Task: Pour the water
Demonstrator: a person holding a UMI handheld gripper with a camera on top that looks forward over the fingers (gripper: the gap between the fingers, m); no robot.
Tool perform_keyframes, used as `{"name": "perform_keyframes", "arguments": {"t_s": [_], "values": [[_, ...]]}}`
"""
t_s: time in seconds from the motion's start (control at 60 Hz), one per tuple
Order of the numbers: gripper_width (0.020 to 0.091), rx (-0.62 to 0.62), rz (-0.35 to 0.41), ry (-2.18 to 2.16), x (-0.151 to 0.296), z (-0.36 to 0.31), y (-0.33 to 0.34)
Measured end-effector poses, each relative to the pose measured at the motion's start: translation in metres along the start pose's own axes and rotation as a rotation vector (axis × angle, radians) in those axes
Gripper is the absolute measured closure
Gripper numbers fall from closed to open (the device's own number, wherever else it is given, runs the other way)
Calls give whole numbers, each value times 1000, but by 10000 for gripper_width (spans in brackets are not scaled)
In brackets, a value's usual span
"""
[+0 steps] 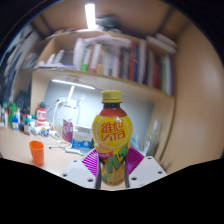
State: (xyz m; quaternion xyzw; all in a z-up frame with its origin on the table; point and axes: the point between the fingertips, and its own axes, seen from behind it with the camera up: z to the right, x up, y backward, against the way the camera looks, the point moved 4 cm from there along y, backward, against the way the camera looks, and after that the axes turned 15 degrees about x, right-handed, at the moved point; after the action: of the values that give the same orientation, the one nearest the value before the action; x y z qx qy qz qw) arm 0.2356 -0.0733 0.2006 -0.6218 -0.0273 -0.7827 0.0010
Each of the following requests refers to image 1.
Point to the yellow tea drink bottle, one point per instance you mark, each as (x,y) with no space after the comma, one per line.
(111,133)

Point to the white bottle with blue label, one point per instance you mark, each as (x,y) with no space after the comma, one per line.
(15,124)

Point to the white under-shelf light bar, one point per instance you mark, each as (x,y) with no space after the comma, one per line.
(73,84)

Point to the red and white can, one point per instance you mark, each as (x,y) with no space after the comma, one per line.
(41,115)

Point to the blue and white box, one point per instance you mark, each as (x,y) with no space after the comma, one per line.
(81,140)

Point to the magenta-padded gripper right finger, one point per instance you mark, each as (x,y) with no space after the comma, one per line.
(148,170)

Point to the light wooden wardrobe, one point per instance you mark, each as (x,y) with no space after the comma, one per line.
(200,106)

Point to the clear glass bottle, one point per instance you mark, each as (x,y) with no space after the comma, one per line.
(152,140)

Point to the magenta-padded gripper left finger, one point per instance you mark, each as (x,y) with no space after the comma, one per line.
(75,171)

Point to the wooden shelf unit with books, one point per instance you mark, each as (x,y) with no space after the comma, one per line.
(113,63)

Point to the white ceiling tube light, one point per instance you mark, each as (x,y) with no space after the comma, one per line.
(90,16)

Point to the green plastic container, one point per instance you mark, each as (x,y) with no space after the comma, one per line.
(12,115)

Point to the pink carton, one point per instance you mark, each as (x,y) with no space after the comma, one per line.
(67,131)

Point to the orange plastic cup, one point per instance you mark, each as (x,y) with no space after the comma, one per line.
(37,153)

